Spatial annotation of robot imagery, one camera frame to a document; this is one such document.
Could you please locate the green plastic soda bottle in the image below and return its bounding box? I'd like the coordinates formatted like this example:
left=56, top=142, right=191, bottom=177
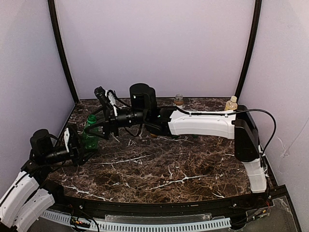
left=82, top=114, right=100, bottom=149

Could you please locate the brown drink bottle white label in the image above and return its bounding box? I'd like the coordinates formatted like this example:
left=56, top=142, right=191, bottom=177
left=173, top=94, right=184, bottom=109

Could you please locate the beige label tea bottle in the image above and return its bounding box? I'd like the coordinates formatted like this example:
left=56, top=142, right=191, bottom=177
left=225, top=100, right=238, bottom=111

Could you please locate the cream bottle cap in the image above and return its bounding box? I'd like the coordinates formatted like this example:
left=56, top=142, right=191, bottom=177
left=230, top=96, right=237, bottom=102

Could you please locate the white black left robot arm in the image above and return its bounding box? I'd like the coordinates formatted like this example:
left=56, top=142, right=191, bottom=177
left=0, top=124, right=86, bottom=232

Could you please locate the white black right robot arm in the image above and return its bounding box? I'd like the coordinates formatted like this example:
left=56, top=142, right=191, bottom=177
left=84, top=83, right=267, bottom=193

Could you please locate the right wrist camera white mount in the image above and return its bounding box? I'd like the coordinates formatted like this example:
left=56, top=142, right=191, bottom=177
left=94, top=87, right=118, bottom=116

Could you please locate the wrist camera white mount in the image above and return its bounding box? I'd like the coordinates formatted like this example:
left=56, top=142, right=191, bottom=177
left=94, top=87, right=118, bottom=116
left=63, top=128, right=70, bottom=153

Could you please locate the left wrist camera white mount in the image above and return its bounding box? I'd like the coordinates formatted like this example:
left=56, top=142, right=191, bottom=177
left=63, top=128, right=70, bottom=153

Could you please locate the white slotted cable duct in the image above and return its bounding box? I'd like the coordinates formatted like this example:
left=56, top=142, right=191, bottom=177
left=41, top=210, right=231, bottom=232

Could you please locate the black left frame post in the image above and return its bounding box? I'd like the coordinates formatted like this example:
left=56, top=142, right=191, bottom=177
left=47, top=0, right=79, bottom=104

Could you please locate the black frame post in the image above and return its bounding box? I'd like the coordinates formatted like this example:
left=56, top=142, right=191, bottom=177
left=235, top=0, right=262, bottom=100
left=47, top=0, right=79, bottom=104

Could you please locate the black front table rail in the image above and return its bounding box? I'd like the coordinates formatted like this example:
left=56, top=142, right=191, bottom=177
left=59, top=185, right=287, bottom=218

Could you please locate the black right frame post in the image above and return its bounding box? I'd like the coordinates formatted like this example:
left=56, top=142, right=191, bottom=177
left=235, top=0, right=262, bottom=100

